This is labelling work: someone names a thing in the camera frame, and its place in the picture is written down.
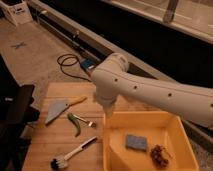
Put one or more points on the blue sponge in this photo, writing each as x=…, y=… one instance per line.
x=136, y=142

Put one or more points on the small metal fork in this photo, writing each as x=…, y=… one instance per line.
x=89, y=123

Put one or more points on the white dish brush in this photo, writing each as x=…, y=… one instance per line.
x=61, y=162

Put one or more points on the black chair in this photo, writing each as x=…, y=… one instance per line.
x=15, y=112

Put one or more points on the white storage box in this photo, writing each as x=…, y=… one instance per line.
x=17, y=14

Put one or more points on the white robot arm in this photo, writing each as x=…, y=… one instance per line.
x=111, y=79

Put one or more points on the scraper with yellow handle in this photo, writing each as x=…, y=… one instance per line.
x=59, y=106

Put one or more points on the green pepper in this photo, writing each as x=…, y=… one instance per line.
x=75, y=122

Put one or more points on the blue power box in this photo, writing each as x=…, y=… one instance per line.
x=87, y=64

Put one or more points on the metal rail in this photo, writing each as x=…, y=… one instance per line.
x=152, y=49

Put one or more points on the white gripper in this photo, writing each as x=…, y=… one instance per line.
x=108, y=107

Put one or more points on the brown scrubber clump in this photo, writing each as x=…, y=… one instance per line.
x=158, y=155

